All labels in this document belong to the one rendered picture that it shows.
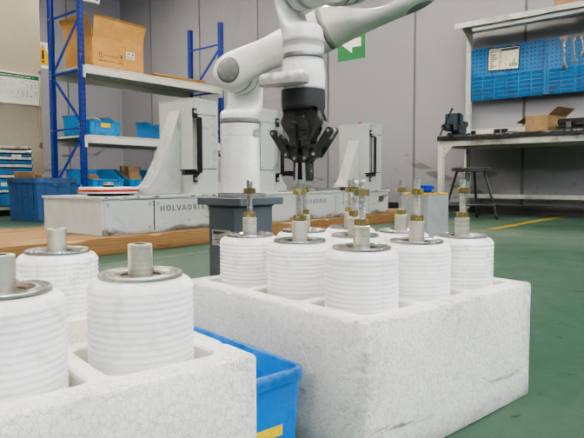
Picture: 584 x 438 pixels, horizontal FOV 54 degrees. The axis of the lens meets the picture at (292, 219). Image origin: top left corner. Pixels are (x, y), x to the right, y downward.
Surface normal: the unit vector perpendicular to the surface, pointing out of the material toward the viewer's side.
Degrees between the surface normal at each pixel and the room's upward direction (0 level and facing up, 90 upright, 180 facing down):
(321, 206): 90
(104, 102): 90
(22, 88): 90
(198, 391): 90
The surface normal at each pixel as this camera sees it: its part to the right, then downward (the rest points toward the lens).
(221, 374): 0.64, 0.05
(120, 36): 0.79, 0.23
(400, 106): -0.64, 0.05
